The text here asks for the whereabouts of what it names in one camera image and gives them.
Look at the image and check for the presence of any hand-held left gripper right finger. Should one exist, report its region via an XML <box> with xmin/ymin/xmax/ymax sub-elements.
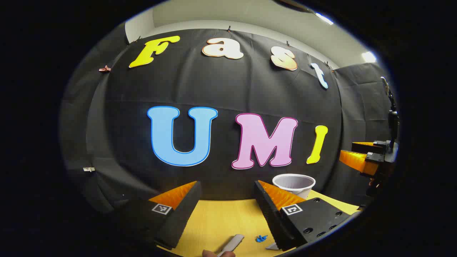
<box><xmin>253</xmin><ymin>180</ymin><xmax>353</xmax><ymax>252</ymax></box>

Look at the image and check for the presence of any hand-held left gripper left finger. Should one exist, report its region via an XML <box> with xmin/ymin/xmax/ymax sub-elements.
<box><xmin>118</xmin><ymin>180</ymin><xmax>202</xmax><ymax>250</ymax></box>

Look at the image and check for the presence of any white ribbed garbage bin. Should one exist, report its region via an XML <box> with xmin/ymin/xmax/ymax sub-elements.
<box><xmin>272</xmin><ymin>173</ymin><xmax>316</xmax><ymax>200</ymax></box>

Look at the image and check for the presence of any small grey broom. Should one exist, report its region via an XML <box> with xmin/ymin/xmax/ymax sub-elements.
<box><xmin>217</xmin><ymin>234</ymin><xmax>245</xmax><ymax>257</ymax></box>

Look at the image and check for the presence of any yellow wooden desktop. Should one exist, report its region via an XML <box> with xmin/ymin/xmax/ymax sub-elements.
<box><xmin>156</xmin><ymin>189</ymin><xmax>361</xmax><ymax>257</ymax></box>

